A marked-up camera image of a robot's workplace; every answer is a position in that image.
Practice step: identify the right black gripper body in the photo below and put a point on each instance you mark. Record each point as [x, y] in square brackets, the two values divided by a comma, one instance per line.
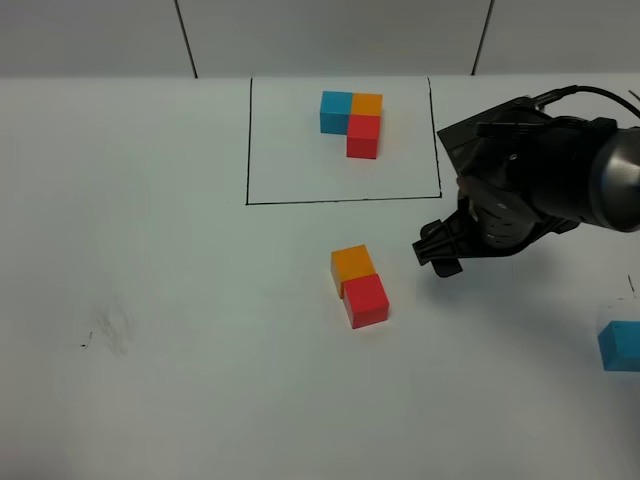
[505, 218]

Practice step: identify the white template sheet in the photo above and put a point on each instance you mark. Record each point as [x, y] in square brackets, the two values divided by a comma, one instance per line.
[292, 162]

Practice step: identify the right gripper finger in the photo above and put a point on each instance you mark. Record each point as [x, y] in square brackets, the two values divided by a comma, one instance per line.
[451, 239]
[446, 267]

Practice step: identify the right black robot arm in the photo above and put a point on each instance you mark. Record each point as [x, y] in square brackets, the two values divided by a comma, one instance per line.
[587, 171]

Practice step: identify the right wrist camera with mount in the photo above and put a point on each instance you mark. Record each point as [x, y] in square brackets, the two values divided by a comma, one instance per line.
[504, 122]

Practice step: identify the orange template cube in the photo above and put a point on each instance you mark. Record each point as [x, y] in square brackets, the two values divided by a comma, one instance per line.
[367, 104]

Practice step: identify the blue template cube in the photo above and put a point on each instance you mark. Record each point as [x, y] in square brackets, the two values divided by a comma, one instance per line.
[335, 111]

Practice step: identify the red template cube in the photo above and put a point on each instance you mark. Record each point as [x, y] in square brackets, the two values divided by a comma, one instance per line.
[363, 136]

